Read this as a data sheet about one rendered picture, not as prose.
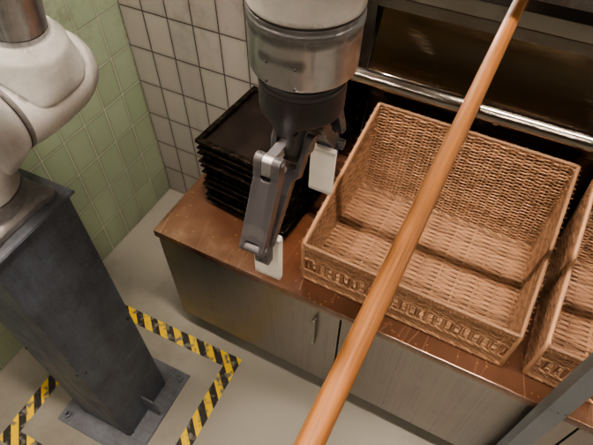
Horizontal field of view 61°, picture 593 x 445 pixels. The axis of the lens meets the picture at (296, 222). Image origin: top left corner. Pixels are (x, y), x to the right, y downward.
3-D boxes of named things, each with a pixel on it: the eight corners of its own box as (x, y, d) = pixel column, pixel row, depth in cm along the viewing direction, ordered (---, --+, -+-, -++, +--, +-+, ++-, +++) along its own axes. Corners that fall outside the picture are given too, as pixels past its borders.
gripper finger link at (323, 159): (311, 145, 57) (313, 140, 57) (307, 187, 62) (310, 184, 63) (334, 154, 56) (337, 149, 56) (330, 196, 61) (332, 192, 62)
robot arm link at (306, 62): (220, 11, 36) (227, 83, 40) (339, 46, 33) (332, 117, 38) (279, -40, 41) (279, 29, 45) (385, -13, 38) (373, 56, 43)
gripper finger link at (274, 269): (283, 236, 49) (280, 241, 48) (282, 275, 54) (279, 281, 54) (255, 224, 49) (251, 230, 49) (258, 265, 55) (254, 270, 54)
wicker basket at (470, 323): (366, 167, 165) (377, 97, 144) (544, 231, 148) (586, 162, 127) (296, 278, 138) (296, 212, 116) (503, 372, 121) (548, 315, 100)
